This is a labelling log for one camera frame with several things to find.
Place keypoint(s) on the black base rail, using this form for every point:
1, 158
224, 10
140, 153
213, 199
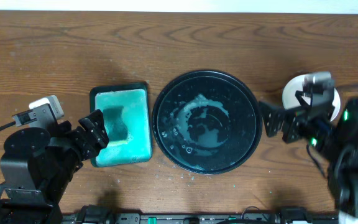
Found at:
286, 215

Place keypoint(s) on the dark green scrubbing sponge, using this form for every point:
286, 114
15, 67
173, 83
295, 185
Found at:
115, 127

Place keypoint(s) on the round black tray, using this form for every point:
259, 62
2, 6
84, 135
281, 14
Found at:
207, 122

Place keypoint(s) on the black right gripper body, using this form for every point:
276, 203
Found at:
311, 130

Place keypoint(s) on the dark green rectangular soap tray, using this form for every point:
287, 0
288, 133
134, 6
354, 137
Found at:
125, 111

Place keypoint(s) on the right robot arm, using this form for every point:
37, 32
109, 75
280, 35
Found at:
338, 144

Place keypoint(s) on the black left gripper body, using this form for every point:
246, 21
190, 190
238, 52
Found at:
81, 140

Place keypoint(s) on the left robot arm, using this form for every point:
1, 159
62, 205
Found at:
40, 160

